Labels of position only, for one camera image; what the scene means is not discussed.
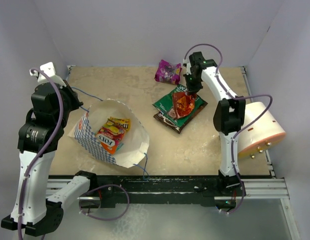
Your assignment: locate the red snack packet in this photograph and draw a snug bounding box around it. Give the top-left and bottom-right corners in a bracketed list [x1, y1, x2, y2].
[172, 92, 197, 119]

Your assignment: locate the purple candy snack bag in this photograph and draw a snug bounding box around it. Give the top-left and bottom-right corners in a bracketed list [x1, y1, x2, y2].
[154, 59, 182, 85]

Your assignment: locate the green snack box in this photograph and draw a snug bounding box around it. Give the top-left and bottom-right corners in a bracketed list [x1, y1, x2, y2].
[153, 84, 206, 126]

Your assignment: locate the brown sea salt chips bag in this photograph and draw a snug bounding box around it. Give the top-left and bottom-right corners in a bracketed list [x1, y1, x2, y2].
[153, 102, 208, 134]

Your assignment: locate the blue checkered paper bag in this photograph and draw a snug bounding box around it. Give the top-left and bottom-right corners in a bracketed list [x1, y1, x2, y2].
[68, 87, 150, 180]

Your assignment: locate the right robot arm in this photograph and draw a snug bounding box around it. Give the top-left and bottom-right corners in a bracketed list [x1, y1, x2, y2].
[183, 52, 246, 196]

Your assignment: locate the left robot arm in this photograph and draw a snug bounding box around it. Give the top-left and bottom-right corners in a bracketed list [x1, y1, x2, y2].
[1, 81, 98, 239]

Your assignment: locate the colourful Fox's candy bag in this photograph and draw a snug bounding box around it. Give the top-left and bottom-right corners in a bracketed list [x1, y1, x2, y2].
[95, 118, 127, 155]

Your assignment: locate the yellow candy packet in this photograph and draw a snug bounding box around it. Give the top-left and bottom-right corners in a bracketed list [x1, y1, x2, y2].
[109, 116, 131, 131]

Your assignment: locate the cream cylindrical appliance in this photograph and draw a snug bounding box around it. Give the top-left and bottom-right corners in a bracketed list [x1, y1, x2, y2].
[238, 111, 287, 159]

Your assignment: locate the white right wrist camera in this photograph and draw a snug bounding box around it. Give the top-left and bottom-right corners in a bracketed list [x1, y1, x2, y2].
[182, 58, 192, 75]

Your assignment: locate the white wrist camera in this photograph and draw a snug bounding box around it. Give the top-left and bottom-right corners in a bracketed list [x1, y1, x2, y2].
[182, 58, 192, 75]
[29, 62, 67, 88]

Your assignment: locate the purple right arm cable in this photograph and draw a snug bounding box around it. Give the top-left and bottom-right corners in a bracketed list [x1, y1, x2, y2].
[182, 43, 274, 216]

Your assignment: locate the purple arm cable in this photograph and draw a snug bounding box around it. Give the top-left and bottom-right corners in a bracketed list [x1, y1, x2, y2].
[182, 43, 274, 216]
[17, 68, 65, 240]

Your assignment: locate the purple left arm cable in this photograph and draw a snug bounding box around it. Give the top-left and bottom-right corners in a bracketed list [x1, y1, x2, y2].
[17, 68, 65, 240]

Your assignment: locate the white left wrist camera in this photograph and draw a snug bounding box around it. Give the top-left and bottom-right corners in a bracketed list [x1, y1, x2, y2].
[29, 62, 67, 88]

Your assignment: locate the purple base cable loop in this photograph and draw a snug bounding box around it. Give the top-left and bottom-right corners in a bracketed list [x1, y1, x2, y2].
[78, 184, 130, 221]

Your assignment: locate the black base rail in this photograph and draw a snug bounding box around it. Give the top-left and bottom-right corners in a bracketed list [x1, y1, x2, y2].
[78, 174, 248, 209]

